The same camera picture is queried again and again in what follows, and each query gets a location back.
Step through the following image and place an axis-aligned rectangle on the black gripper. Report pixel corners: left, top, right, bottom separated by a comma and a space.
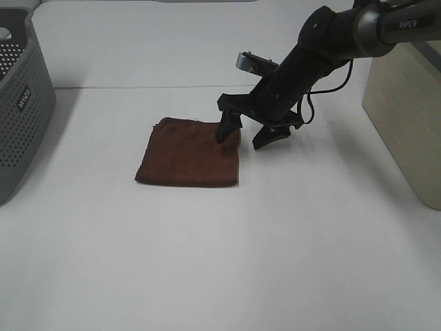
215, 72, 307, 150

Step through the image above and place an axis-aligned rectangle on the brown towel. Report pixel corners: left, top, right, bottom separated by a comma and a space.
134, 117, 240, 188

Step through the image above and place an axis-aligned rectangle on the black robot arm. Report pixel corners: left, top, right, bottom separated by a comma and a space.
215, 1, 440, 150

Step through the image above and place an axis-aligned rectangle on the beige bin with grey rim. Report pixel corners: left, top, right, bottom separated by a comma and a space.
362, 41, 440, 210

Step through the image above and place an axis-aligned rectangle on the grey perforated plastic basket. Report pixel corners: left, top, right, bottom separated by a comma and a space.
1, 7, 57, 203

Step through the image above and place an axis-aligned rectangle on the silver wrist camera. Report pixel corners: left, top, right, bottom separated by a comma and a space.
236, 52, 279, 77

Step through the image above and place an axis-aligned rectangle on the black cable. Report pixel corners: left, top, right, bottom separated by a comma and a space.
298, 59, 355, 126

